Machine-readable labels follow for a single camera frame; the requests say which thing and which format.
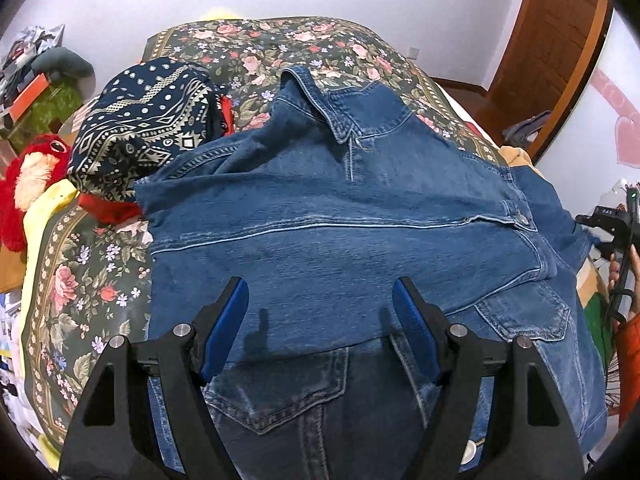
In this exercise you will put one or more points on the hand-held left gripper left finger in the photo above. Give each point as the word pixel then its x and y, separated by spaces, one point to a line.
pixel 227 330

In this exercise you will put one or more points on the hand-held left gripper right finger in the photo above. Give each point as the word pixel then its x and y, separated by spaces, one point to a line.
pixel 417 330

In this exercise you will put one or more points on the blue denim jacket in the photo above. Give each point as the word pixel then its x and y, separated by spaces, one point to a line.
pixel 325 210

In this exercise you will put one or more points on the person's right hand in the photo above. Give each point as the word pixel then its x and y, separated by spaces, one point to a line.
pixel 634 266

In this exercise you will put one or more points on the tan blanket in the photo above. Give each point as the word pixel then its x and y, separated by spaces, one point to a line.
pixel 520 157

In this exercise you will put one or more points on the grey backpack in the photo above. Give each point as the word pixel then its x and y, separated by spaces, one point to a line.
pixel 525 130

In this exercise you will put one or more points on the floral blanket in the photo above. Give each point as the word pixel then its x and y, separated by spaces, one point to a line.
pixel 85 285

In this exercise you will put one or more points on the red cloth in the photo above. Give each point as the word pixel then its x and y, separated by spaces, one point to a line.
pixel 107 210

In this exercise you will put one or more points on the wooden door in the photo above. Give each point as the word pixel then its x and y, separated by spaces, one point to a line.
pixel 550 35

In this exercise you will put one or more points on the yellow cloth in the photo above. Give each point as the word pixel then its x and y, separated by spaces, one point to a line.
pixel 42 220

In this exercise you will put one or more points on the brown cardboard box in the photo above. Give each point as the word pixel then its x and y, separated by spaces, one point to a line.
pixel 11 270

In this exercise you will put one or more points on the navy patterned garment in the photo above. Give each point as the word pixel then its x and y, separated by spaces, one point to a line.
pixel 145 105

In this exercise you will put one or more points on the red plush toy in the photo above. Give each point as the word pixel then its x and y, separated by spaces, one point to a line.
pixel 10 210

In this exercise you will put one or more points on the green fuzzy cloth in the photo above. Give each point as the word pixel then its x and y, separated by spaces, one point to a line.
pixel 45 115

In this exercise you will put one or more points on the orange box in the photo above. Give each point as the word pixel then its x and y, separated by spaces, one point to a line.
pixel 30 97

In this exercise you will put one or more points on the dark green cushion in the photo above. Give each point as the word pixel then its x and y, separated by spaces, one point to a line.
pixel 65 62

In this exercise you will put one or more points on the yellow hoop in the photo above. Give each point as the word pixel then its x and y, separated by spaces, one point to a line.
pixel 220 12

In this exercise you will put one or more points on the pile of mixed clutter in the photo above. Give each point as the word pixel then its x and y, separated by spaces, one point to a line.
pixel 30 45

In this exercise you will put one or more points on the pink heart wall decoration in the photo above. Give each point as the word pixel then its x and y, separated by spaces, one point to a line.
pixel 627 135

